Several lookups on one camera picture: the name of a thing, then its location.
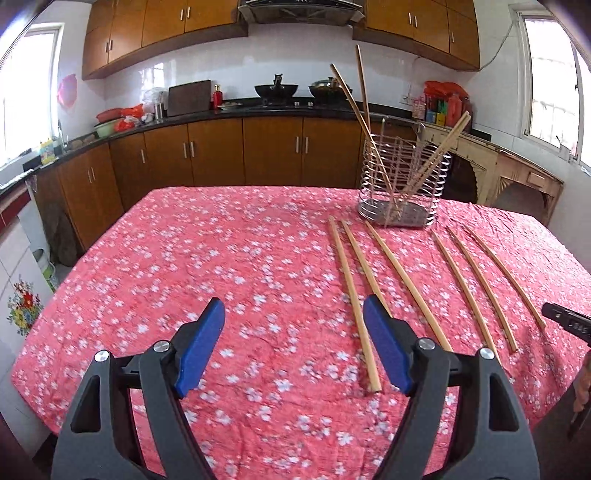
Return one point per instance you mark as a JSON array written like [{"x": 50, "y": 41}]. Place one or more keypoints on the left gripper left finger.
[{"x": 126, "y": 420}]

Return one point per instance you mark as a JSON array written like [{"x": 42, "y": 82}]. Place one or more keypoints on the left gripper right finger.
[{"x": 490, "y": 439}]

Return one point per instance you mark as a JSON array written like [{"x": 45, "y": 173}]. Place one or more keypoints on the wooden chopstick four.
[{"x": 422, "y": 304}]

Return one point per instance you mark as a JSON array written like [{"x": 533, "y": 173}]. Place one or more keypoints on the wooden chopstick two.
[{"x": 368, "y": 352}]

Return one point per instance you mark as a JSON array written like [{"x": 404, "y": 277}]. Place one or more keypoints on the wooden chopstick seven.
[{"x": 509, "y": 276}]

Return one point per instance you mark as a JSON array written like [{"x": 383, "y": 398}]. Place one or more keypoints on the wooden chopstick six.
[{"x": 513, "y": 347}]

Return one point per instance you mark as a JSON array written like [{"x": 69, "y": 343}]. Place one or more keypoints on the wooden chopstick five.
[{"x": 489, "y": 342}]

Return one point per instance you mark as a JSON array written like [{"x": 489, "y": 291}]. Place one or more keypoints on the wooden chopstick three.
[{"x": 365, "y": 266}]

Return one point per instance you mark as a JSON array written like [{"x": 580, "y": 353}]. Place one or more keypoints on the wooden chopstick eight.
[{"x": 365, "y": 129}]

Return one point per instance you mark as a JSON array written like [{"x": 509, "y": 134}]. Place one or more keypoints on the wooden chopstick one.
[{"x": 363, "y": 86}]

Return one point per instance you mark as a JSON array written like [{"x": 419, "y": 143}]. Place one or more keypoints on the wooden chopstick nine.
[{"x": 435, "y": 159}]

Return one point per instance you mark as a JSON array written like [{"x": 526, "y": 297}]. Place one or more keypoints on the person's right hand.
[{"x": 581, "y": 385}]

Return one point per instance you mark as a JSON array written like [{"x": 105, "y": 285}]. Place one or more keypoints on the red floral tablecloth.
[{"x": 285, "y": 395}]

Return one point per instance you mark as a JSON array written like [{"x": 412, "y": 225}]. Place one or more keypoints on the cream wooden side table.
[{"x": 508, "y": 181}]

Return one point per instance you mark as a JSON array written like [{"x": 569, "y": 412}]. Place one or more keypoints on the lower wooden cabinets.
[{"x": 83, "y": 196}]

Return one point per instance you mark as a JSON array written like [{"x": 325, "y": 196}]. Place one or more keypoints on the wooden cabinets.
[
  {"x": 83, "y": 196},
  {"x": 120, "y": 34}
]

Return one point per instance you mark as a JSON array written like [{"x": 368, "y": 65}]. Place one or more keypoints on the yellow detergent bottle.
[{"x": 47, "y": 152}]

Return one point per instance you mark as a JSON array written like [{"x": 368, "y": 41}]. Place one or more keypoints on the red thermos pair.
[{"x": 457, "y": 106}]

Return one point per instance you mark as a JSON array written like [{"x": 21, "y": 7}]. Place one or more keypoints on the green and red basins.
[{"x": 116, "y": 120}]

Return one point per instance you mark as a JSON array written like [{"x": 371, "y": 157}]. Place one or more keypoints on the dark cutting board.
[{"x": 189, "y": 98}]

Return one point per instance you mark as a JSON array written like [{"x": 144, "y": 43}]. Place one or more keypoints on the red bottle on counter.
[{"x": 217, "y": 97}]

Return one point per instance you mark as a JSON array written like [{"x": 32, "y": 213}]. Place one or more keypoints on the lidded wok right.
[{"x": 327, "y": 91}]

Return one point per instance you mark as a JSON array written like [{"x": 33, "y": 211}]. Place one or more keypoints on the black wok left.
[{"x": 277, "y": 92}]

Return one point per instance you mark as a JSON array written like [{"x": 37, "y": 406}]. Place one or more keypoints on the upper wooden cabinets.
[{"x": 120, "y": 34}]

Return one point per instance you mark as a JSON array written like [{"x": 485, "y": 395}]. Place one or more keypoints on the steel range hood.
[{"x": 325, "y": 12}]

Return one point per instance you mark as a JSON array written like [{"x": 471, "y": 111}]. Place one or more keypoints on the wire utensil holder basket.
[{"x": 391, "y": 162}]

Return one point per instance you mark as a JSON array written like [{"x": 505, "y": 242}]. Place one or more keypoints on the right window frame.
[{"x": 554, "y": 109}]

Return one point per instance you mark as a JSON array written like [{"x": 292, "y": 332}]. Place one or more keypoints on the red plastic bag on wall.
[{"x": 67, "y": 91}]

